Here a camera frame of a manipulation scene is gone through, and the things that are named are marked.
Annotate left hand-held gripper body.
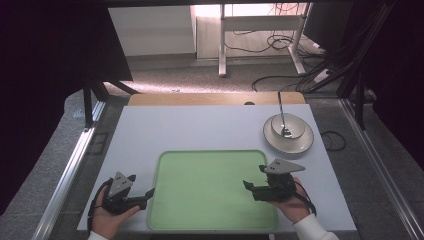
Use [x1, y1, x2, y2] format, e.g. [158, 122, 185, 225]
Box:
[101, 171, 148, 216]

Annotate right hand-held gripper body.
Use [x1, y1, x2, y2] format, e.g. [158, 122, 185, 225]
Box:
[252, 158, 306, 203]

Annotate person's right hand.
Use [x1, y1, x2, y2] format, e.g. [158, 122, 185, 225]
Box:
[269, 184, 313, 224]

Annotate person's left hand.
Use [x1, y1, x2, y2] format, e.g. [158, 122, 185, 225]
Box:
[91, 185, 141, 240]

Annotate green tray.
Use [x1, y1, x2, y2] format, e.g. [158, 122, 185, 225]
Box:
[147, 149, 280, 233]

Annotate white plate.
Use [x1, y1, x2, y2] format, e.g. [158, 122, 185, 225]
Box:
[262, 114, 315, 155]

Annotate white bowl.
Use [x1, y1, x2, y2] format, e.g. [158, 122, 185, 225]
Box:
[270, 112, 306, 140]

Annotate metal spoon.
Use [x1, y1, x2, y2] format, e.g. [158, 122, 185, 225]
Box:
[277, 91, 293, 139]

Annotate black metal stand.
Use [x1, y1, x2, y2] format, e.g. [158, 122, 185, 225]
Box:
[308, 0, 398, 131]
[81, 71, 141, 130]

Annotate wooden table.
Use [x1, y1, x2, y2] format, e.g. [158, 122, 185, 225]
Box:
[127, 91, 307, 107]

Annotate white power strip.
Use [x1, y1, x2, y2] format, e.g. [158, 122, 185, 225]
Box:
[313, 68, 333, 84]

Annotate dark curtain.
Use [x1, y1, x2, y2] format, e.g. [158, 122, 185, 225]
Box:
[346, 0, 424, 171]
[0, 0, 134, 216]

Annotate white cabinet panel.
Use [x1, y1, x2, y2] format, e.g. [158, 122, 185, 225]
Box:
[107, 5, 197, 57]

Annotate black monitor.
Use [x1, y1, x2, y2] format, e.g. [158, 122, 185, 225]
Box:
[302, 0, 355, 52]

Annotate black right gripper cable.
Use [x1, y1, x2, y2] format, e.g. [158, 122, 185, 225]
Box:
[293, 181, 318, 217]

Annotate aluminium rail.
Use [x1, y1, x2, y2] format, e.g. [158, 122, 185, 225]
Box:
[31, 100, 107, 240]
[339, 98, 424, 240]

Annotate black cable loop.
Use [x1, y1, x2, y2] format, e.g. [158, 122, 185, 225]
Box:
[320, 130, 347, 152]

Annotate black floor cables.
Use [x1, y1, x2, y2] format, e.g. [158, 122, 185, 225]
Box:
[223, 2, 338, 94]

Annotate white desk frame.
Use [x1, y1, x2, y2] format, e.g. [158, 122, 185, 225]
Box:
[217, 2, 314, 78]

